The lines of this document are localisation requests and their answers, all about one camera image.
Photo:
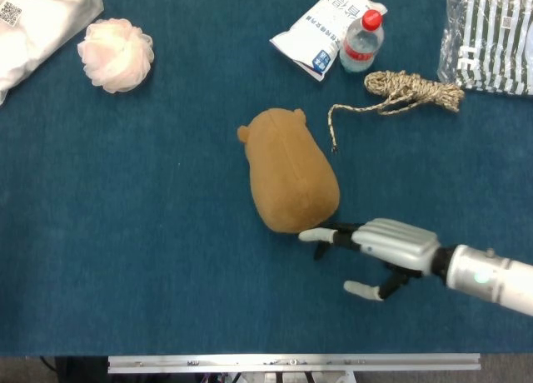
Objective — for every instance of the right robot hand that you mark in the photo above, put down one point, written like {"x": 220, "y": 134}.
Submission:
{"x": 395, "y": 243}

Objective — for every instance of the brown plush toy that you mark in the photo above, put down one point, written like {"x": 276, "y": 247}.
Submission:
{"x": 289, "y": 170}

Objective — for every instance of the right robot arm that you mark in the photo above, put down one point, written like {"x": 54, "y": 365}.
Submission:
{"x": 487, "y": 275}

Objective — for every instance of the clear plastic water bottle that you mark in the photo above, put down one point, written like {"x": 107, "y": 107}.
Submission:
{"x": 361, "y": 43}

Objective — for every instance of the white blue snack packet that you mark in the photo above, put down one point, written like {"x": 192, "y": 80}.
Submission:
{"x": 322, "y": 29}

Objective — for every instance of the striped shirt in plastic bag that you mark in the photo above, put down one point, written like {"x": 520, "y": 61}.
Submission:
{"x": 491, "y": 37}

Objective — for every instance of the blue table mat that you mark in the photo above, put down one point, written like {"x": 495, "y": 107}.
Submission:
{"x": 125, "y": 233}

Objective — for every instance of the pink mesh bath sponge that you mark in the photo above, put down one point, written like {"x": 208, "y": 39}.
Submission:
{"x": 116, "y": 54}

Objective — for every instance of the white folded cloth package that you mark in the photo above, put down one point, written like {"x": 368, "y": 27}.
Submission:
{"x": 35, "y": 23}

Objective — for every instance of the aluminium frame rail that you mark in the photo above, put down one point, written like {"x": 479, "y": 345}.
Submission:
{"x": 291, "y": 363}

